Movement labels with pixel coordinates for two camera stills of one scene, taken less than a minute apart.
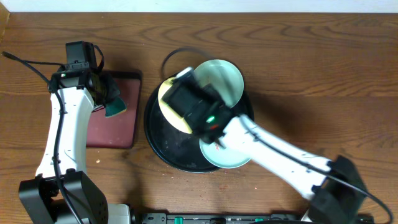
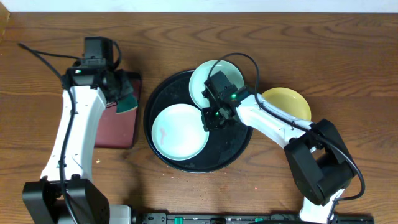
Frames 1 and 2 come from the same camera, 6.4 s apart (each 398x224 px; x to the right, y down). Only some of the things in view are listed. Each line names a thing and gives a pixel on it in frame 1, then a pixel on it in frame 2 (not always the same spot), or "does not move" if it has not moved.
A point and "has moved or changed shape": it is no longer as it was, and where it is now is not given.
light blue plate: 221,157 → 178,133
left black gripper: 114,91 → 123,77
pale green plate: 224,77 does not move
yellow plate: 174,118 → 289,101
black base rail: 250,218 does not move
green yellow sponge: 115,106 has moved or changed shape
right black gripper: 217,99 → 208,124
